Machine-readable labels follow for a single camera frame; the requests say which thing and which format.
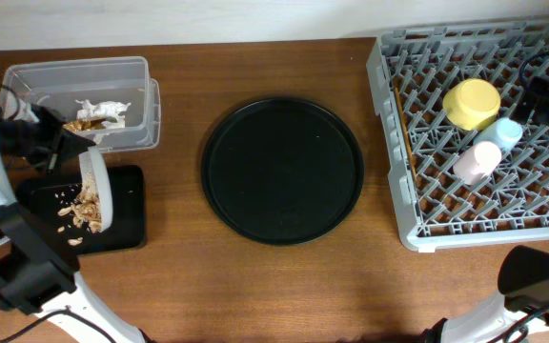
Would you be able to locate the black rectangular tray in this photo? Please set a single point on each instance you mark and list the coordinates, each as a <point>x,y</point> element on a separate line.
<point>46,196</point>

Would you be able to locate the grey plate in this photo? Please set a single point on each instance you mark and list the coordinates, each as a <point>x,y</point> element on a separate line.
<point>92,161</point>

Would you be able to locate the gold candy wrapper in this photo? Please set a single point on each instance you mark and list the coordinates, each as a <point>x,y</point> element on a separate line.
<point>85,125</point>

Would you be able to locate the food scraps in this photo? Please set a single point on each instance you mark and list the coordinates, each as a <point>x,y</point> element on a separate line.
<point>84,210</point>

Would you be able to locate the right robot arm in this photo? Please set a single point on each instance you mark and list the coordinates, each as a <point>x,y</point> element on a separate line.
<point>520,306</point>

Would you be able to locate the blue cup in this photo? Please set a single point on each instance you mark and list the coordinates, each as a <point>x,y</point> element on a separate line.
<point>504,133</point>

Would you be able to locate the yellow bowl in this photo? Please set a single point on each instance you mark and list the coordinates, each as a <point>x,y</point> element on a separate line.
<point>473,104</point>

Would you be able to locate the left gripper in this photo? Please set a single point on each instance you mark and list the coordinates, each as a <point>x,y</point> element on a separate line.
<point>64,141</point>

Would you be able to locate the grey dishwasher rack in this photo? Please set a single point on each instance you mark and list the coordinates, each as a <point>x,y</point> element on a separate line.
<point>440,211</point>

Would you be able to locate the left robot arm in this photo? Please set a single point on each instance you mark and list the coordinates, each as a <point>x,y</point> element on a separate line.
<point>39,274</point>

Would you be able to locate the wooden chopstick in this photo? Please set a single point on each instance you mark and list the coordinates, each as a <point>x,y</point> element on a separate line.
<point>407,145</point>

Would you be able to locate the clear plastic bin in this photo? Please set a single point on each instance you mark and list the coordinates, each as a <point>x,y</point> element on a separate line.
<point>69,87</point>

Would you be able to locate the white tissue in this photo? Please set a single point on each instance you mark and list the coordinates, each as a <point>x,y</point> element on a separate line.
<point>113,112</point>

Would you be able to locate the pink cup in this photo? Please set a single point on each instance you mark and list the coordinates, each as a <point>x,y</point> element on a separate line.
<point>477,162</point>

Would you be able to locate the round black serving tray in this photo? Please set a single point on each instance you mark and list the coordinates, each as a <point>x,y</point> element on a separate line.
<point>282,171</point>

